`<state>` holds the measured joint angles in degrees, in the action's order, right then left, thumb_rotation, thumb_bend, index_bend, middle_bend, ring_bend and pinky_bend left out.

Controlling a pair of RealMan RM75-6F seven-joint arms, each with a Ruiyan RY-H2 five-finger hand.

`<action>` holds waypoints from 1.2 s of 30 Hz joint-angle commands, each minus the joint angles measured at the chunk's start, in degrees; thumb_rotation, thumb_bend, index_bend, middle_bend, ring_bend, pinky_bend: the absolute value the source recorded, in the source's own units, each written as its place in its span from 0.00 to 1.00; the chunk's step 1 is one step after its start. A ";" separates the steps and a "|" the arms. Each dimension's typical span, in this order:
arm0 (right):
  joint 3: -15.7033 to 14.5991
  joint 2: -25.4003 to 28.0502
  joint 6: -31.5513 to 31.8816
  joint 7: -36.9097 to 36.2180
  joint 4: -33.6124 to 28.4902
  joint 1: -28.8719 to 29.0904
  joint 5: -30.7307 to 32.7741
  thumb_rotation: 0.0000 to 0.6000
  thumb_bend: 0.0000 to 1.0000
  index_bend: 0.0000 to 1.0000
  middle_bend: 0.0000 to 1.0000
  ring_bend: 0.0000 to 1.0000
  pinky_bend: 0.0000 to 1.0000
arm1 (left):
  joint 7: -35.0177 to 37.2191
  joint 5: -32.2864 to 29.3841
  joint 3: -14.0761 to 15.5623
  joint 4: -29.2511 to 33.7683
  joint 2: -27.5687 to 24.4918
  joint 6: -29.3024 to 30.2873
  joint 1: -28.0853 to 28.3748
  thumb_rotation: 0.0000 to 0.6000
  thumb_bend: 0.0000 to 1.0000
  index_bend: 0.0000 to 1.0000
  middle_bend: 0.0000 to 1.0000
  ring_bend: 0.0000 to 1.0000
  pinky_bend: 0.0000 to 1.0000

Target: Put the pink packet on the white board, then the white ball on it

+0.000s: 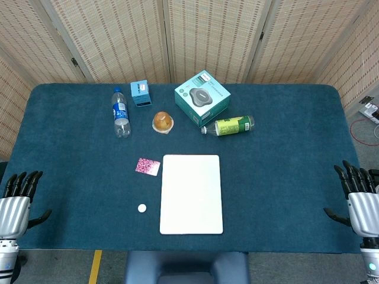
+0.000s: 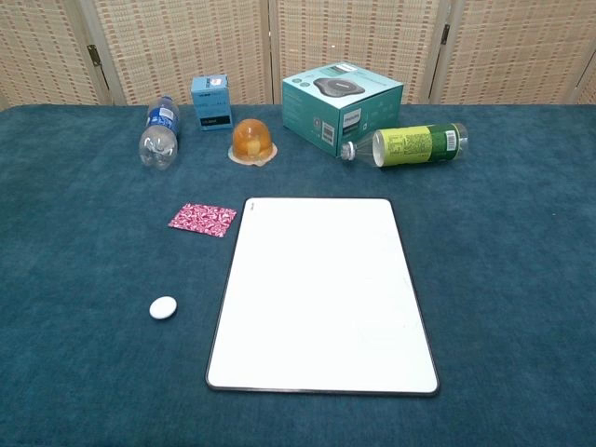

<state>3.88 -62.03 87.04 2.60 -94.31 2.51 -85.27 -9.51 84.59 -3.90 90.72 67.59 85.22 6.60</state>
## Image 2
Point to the white rectangular board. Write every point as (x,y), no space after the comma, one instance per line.
(321,298)

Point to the orange jelly cup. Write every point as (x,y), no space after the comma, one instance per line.
(252,139)

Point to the teal product box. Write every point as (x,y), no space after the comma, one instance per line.
(307,112)

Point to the clear bottle green yellow label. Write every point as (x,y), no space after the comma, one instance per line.
(410,144)

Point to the small light blue box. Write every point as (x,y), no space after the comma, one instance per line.
(210,102)

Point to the clear bottle blue label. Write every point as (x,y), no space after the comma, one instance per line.
(160,130)

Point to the woven bamboo folding screen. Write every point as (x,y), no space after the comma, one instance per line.
(186,46)

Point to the blue tablecloth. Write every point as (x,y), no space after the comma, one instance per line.
(512,279)

